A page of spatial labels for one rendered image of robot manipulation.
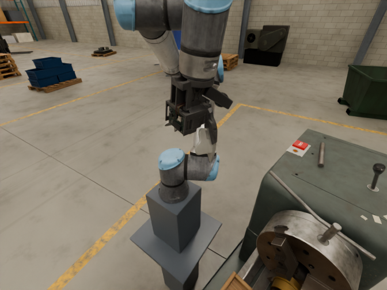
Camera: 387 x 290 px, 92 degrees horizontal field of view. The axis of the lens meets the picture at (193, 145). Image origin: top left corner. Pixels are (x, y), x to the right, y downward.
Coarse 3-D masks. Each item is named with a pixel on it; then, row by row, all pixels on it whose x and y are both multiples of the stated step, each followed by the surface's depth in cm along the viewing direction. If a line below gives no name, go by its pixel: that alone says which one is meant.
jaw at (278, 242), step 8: (280, 232) 65; (280, 240) 64; (280, 248) 62; (288, 248) 63; (280, 256) 63; (288, 256) 62; (280, 264) 62; (288, 264) 61; (296, 264) 63; (280, 272) 61; (288, 272) 60; (288, 280) 60
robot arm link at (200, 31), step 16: (192, 0) 27; (208, 0) 27; (224, 0) 27; (192, 16) 28; (208, 16) 28; (224, 16) 29; (192, 32) 30; (208, 32) 29; (224, 32) 31; (192, 48) 31; (208, 48) 31
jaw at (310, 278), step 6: (306, 276) 62; (312, 276) 62; (306, 282) 61; (312, 282) 61; (318, 282) 60; (306, 288) 59; (312, 288) 59; (318, 288) 59; (324, 288) 59; (330, 288) 59
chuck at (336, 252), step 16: (272, 224) 70; (288, 224) 66; (304, 224) 64; (256, 240) 76; (272, 240) 69; (288, 240) 63; (304, 240) 59; (336, 240) 59; (272, 256) 73; (304, 256) 61; (320, 256) 57; (336, 256) 56; (352, 256) 58; (304, 272) 69; (320, 272) 59; (336, 272) 55; (352, 272) 56; (336, 288) 57; (352, 288) 54
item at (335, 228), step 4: (332, 224) 54; (336, 224) 54; (328, 228) 56; (332, 228) 54; (336, 228) 53; (340, 228) 53; (324, 232) 57; (328, 232) 55; (332, 232) 54; (336, 232) 54; (324, 236) 57; (328, 236) 56; (332, 236) 55; (320, 240) 59; (324, 240) 58
